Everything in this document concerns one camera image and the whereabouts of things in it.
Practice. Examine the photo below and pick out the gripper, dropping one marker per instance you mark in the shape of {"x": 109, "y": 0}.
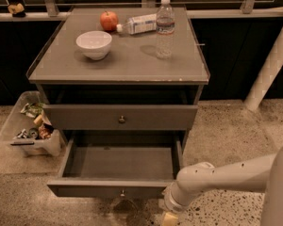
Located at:
{"x": 171, "y": 203}

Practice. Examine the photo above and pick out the grey drawer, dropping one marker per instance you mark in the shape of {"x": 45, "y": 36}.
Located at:
{"x": 105, "y": 117}
{"x": 99, "y": 164}

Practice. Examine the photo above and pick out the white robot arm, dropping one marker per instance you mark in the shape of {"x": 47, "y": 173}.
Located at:
{"x": 261, "y": 174}

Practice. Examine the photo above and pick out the brass lower drawer knob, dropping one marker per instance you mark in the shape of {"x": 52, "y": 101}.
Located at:
{"x": 122, "y": 193}

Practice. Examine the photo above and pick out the grey wooden drawer cabinet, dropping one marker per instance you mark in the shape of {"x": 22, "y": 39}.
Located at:
{"x": 130, "y": 74}

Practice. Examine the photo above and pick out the clear plastic trash bin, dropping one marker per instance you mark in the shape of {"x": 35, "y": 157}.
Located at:
{"x": 14, "y": 132}

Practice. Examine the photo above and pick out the green snack wrapper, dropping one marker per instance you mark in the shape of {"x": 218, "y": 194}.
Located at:
{"x": 32, "y": 110}

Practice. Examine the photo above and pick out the white ceramic bowl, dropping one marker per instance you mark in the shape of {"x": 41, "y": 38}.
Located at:
{"x": 94, "y": 44}

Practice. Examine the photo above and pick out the lying plastic bottle white label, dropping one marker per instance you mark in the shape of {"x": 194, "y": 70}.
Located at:
{"x": 138, "y": 24}

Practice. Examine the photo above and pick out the upright clear water bottle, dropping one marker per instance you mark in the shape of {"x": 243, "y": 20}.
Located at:
{"x": 165, "y": 29}

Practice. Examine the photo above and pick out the white diagonal pole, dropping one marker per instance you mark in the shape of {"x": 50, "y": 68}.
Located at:
{"x": 267, "y": 74}

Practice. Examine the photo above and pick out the red apple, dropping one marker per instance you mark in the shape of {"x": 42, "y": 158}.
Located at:
{"x": 109, "y": 20}

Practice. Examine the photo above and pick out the small yellow black figurine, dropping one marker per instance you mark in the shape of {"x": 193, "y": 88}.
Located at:
{"x": 16, "y": 10}

